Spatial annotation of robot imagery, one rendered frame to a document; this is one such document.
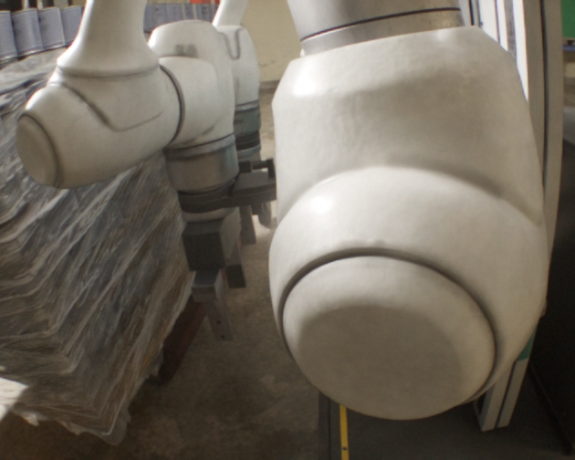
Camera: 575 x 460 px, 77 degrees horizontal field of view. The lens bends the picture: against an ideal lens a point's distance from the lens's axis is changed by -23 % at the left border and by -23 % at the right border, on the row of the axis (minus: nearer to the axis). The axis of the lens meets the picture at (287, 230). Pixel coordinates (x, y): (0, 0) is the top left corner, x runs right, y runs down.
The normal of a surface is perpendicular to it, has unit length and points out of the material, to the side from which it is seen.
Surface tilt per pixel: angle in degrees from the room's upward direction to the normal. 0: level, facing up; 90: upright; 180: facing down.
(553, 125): 90
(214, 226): 0
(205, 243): 90
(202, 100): 93
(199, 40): 70
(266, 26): 90
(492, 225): 56
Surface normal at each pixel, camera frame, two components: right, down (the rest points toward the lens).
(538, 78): -0.05, 0.42
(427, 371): -0.43, 0.51
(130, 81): 0.73, 0.35
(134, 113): 0.88, 0.29
